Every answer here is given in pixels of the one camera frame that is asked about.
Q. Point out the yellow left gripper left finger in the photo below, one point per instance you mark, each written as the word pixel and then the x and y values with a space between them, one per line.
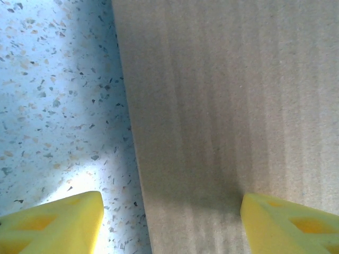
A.
pixel 66 219

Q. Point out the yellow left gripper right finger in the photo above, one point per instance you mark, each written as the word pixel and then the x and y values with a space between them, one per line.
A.
pixel 270 222

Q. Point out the brown cardboard paper box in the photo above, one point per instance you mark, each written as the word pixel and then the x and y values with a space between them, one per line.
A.
pixel 225 105

